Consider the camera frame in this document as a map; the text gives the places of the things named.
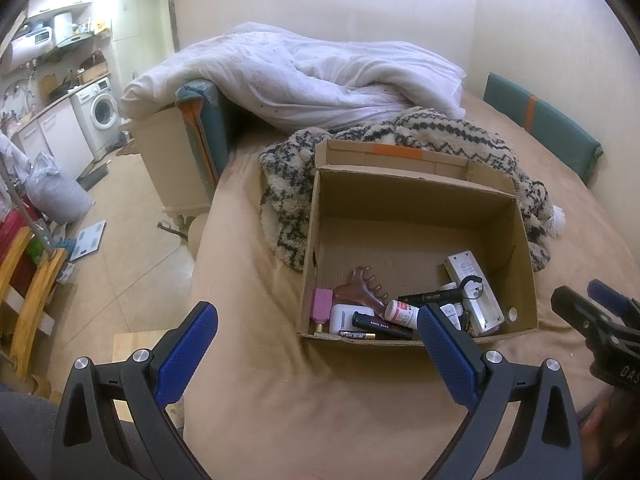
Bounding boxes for white duvet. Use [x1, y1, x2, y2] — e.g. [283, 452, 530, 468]
[121, 22, 467, 133]

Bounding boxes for grey plastic bag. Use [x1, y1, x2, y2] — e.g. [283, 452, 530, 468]
[25, 152, 96, 225]

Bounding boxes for pink perfume bottle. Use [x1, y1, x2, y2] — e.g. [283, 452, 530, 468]
[311, 288, 333, 333]

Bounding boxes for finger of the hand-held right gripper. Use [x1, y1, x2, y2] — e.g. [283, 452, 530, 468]
[587, 280, 640, 320]
[550, 286, 616, 342]

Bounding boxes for cardboard box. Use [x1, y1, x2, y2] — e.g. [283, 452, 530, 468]
[296, 140, 540, 343]

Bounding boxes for teal headboard cushion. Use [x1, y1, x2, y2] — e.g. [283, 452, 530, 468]
[482, 72, 603, 186]

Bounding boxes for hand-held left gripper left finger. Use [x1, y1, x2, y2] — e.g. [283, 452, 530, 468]
[50, 301, 219, 480]

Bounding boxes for black and cream patterned blanket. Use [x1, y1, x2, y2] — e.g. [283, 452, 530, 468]
[258, 107, 567, 273]

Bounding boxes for yellow wooden chair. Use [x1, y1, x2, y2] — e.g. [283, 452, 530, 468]
[0, 225, 68, 386]

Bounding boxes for beige bed frame panel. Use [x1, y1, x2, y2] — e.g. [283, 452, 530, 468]
[131, 107, 216, 221]

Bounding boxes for white power strip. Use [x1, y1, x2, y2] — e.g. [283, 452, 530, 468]
[444, 254, 505, 336]

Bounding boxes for white kitchen cabinet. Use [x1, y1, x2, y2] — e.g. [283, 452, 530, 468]
[12, 97, 96, 181]

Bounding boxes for white bottle with red label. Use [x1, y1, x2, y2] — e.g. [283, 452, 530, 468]
[384, 300, 421, 331]

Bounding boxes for teal cushion with orange trim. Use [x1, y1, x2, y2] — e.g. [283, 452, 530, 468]
[175, 80, 241, 186]

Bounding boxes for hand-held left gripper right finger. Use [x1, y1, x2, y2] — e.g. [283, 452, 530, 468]
[416, 303, 586, 480]

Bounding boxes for white wall cupboard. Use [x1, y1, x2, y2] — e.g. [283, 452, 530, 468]
[27, 0, 93, 18]

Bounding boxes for white charger plug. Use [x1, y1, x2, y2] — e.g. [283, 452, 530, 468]
[440, 302, 468, 331]

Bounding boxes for white earbuds case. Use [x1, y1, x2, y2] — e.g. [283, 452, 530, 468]
[329, 304, 376, 333]

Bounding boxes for dark floor mat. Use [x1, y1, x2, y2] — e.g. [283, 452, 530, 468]
[77, 165, 110, 191]

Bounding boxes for white water heater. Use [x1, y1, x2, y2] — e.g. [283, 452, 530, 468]
[5, 27, 56, 73]

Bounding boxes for white bathroom scale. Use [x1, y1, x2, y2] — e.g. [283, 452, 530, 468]
[69, 220, 107, 262]

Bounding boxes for reddish translucent claw comb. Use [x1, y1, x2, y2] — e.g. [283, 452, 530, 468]
[333, 266, 396, 318]

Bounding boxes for black tube with red print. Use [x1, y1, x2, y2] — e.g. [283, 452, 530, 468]
[351, 311, 413, 341]

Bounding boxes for white washing machine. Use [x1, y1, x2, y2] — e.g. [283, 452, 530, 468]
[70, 77, 123, 161]

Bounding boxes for person's grey trousers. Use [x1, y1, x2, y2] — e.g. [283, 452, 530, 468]
[0, 390, 136, 480]

